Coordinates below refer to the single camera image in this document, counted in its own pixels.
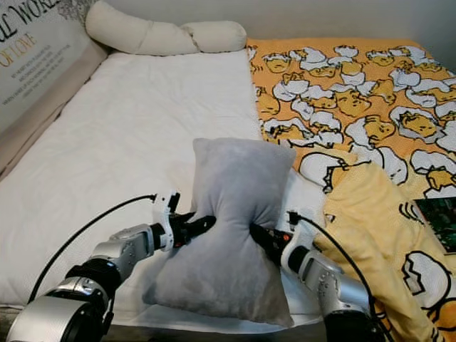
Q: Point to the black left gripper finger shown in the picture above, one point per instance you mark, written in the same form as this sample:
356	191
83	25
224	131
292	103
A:
196	238
201	222

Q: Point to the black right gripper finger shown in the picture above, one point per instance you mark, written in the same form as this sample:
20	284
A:
261	244
261	230

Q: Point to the grey plush pillow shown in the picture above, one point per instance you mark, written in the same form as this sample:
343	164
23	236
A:
239	214

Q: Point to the white quilted mattress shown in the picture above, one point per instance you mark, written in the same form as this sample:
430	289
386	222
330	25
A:
135	142

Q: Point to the yellow cartoon egg blanket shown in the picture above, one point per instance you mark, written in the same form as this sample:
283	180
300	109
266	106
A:
342	92

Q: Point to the beige knotted long pillow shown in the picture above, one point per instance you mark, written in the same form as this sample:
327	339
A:
128	32

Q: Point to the white printed text cushion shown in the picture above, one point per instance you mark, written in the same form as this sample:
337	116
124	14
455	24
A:
35	64

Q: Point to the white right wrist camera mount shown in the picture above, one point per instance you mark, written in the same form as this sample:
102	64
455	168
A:
299	249

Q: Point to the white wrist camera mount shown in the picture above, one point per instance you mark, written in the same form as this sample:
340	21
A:
162	214
299	249

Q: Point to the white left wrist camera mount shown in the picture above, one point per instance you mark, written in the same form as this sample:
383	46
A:
162	214

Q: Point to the beige bed side rail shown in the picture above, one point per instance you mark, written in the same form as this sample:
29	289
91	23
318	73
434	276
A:
43	114

